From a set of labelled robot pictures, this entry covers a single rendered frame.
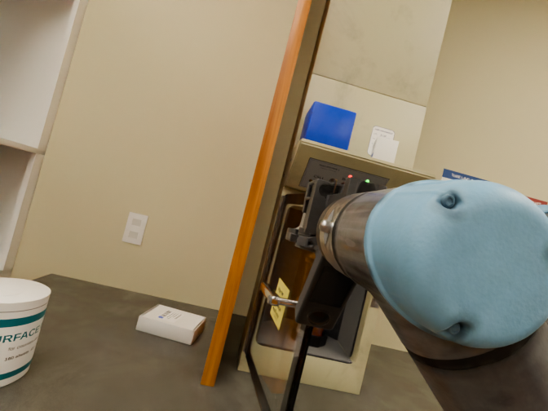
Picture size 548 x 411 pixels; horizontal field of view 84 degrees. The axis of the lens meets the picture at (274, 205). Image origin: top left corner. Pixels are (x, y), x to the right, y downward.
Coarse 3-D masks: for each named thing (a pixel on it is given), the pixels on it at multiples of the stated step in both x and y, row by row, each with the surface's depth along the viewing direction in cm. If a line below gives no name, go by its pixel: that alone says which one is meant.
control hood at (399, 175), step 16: (304, 144) 67; (320, 144) 67; (304, 160) 69; (320, 160) 69; (336, 160) 68; (352, 160) 68; (368, 160) 68; (288, 176) 73; (384, 176) 70; (400, 176) 69; (416, 176) 69; (432, 176) 69
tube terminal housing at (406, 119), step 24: (312, 96) 78; (336, 96) 79; (360, 96) 80; (384, 96) 80; (360, 120) 79; (384, 120) 80; (408, 120) 81; (360, 144) 79; (408, 144) 81; (288, 192) 77; (360, 336) 81; (240, 360) 76; (312, 360) 77; (360, 360) 78; (312, 384) 77; (336, 384) 78; (360, 384) 78
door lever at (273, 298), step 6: (264, 282) 56; (264, 288) 53; (270, 288) 53; (264, 294) 52; (270, 294) 49; (276, 294) 49; (270, 300) 48; (276, 300) 48; (282, 300) 48; (288, 300) 49; (294, 300) 49; (276, 306) 48; (288, 306) 49; (294, 306) 49
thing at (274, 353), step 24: (288, 216) 68; (288, 264) 60; (288, 288) 56; (264, 312) 67; (288, 312) 53; (264, 336) 63; (288, 336) 51; (264, 360) 59; (288, 360) 48; (264, 384) 56; (288, 384) 46; (264, 408) 53; (288, 408) 45
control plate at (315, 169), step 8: (312, 160) 69; (312, 168) 70; (320, 168) 70; (328, 168) 70; (336, 168) 70; (344, 168) 69; (304, 176) 72; (312, 176) 72; (320, 176) 72; (328, 176) 71; (336, 176) 71; (344, 176) 71; (352, 176) 71; (360, 176) 70; (368, 176) 70; (376, 176) 70; (304, 184) 74; (384, 184) 71
